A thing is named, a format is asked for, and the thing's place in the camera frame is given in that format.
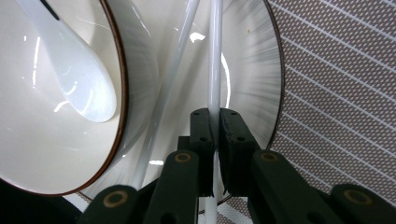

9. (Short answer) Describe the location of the white bowl with dark rim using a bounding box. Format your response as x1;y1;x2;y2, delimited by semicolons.
0;0;161;198

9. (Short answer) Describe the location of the white ceramic spoon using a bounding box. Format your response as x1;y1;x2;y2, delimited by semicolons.
14;0;118;123

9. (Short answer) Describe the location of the white plate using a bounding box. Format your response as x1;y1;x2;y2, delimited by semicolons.
78;0;285;207

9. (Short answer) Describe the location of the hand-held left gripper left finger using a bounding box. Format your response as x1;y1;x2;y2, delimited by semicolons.
178;107;217;198

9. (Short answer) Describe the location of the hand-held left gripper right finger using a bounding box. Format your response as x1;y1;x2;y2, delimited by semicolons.
219;107;262;198

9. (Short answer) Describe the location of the grey white striped placemat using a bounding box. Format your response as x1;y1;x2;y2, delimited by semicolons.
62;0;396;224

